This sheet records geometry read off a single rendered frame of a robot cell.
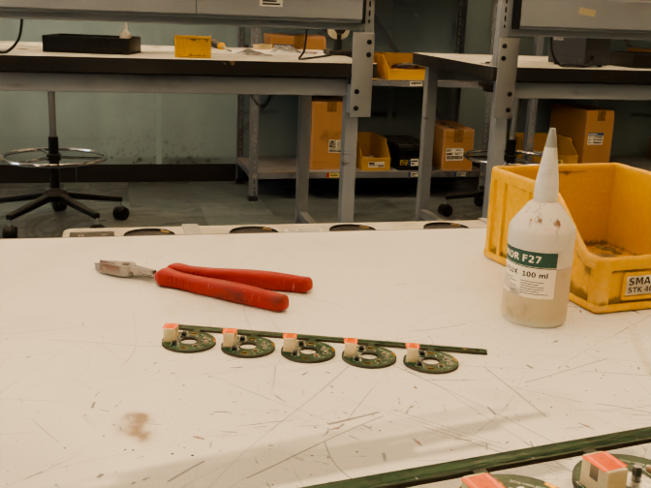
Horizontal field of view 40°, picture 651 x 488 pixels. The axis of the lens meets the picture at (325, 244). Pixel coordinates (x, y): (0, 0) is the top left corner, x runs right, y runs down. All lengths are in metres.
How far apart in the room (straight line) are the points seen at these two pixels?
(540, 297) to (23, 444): 0.26
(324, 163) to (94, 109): 1.17
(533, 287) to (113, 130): 4.18
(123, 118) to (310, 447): 4.27
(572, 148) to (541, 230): 4.38
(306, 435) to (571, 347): 0.16
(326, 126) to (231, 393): 3.92
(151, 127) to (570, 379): 4.23
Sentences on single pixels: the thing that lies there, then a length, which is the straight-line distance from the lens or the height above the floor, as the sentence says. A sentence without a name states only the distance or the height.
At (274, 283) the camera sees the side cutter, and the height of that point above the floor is 0.76.
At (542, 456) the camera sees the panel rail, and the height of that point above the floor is 0.81.
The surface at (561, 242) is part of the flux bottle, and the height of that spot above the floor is 0.80.
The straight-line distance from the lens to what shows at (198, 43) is 2.51.
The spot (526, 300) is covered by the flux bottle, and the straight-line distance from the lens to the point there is 0.46.
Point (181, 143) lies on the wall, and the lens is 4.60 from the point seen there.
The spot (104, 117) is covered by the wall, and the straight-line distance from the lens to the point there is 4.56.
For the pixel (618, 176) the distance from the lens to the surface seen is 0.63.
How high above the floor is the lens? 0.90
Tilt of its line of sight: 15 degrees down
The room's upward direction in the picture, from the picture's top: 2 degrees clockwise
